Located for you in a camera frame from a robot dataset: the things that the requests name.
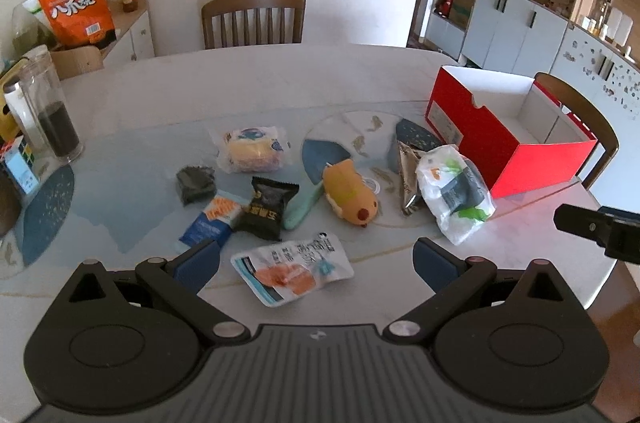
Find rubiks cube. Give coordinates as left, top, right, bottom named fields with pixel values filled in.
left=1, top=136, right=39, bottom=195

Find white drawer cabinet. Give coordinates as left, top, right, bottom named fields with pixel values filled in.
left=101, top=0, right=155, bottom=68

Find orange snack bag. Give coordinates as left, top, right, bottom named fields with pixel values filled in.
left=38, top=0, right=116, bottom=49

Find mint green pen case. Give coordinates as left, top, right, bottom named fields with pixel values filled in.
left=282, top=181, right=323, bottom=231

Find blue orange snack packet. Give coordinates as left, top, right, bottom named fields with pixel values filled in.
left=179, top=192, right=246, bottom=249

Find wooden chair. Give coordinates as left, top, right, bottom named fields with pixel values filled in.
left=535, top=73, right=620, bottom=189
left=201, top=0, right=307, bottom=49

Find white orange snack packet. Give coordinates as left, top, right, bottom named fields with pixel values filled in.
left=230, top=232, right=355, bottom=308

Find white bag with green toy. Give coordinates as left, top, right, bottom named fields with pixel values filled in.
left=416, top=144, right=496, bottom=245

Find silver foil snack bag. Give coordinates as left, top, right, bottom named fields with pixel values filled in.
left=398, top=141, right=424, bottom=216

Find red white cardboard box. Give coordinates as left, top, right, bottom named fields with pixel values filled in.
left=425, top=65, right=597, bottom=198

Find black snack packet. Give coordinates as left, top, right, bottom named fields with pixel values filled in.
left=235, top=176, right=299, bottom=242

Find far wooden chair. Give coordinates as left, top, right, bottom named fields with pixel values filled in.
left=201, top=0, right=307, bottom=49

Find glass jar dark contents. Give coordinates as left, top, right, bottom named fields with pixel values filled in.
left=20, top=45, right=84, bottom=164

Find small dark packet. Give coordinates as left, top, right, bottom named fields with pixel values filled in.
left=176, top=166, right=217, bottom=206

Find clear bag yellow bun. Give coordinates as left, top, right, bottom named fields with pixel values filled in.
left=209, top=126, right=292, bottom=174

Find white wall cabinets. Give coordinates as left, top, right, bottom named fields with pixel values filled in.
left=422, top=0, right=639, bottom=120

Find right wooden chair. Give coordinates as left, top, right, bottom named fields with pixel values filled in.
left=535, top=73, right=620, bottom=189

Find yellow plush toy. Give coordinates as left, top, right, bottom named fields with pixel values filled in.
left=322, top=158, right=378, bottom=227

